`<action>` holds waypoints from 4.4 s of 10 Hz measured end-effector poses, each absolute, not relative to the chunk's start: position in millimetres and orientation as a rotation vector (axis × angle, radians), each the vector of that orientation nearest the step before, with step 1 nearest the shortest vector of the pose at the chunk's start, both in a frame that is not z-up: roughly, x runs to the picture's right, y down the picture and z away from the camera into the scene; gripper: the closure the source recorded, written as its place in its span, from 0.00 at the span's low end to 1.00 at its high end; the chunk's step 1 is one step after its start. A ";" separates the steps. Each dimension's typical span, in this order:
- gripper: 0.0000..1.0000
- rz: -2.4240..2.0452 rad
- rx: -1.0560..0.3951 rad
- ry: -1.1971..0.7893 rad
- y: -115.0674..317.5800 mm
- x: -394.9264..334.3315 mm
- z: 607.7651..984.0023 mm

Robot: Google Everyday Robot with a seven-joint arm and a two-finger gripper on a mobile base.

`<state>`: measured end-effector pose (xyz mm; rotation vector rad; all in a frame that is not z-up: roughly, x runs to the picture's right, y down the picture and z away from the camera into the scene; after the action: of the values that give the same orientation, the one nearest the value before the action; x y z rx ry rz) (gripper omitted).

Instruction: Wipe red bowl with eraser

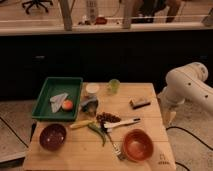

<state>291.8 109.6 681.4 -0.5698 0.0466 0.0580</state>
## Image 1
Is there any white round container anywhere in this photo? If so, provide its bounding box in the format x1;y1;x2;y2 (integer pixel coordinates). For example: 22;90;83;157
86;83;100;97

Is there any red bowl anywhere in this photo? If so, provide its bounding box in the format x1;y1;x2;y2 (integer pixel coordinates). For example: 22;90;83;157
122;129;154;162

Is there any yellow banana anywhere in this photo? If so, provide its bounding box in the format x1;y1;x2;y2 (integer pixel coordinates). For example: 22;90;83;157
69;120;93;129

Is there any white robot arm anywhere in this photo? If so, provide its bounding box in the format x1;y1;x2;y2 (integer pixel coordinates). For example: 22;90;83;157
157;62;213;126

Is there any green chili pepper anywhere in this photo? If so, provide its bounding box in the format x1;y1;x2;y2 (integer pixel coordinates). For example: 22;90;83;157
88;123;106;147

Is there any green plastic tray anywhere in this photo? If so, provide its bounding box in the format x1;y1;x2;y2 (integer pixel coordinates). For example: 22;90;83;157
32;77;83;121

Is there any green translucent cup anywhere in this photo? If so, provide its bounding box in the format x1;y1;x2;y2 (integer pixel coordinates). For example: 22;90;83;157
108;79;120;94

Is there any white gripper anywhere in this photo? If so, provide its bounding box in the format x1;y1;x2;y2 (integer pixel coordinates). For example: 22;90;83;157
157;92;185;126

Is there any dark red grape bunch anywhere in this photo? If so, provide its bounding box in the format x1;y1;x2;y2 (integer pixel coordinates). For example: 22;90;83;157
96;112;121;123

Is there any red object on ledge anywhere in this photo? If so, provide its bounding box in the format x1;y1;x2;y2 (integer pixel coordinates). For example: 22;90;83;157
95;17;107;25

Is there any black office chair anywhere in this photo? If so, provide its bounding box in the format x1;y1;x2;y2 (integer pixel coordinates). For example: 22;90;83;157
22;0;53;14

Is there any metal fork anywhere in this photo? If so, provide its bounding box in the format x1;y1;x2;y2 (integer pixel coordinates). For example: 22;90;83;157
101;124;125;161

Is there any orange fruit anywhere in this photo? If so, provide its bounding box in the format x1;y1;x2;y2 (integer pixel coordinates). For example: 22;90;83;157
62;100;73;111

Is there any grey folded cloth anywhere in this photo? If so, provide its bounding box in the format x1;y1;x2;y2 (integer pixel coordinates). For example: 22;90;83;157
50;93;68;113

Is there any seated person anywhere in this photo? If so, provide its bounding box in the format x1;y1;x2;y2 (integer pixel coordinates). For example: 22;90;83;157
132;0;181;23

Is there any dark purple bowl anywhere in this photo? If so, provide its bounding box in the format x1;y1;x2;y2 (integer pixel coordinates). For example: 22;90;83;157
39;124;66;151

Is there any black floor cable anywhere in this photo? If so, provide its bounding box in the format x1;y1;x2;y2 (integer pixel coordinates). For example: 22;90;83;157
165;125;213;152

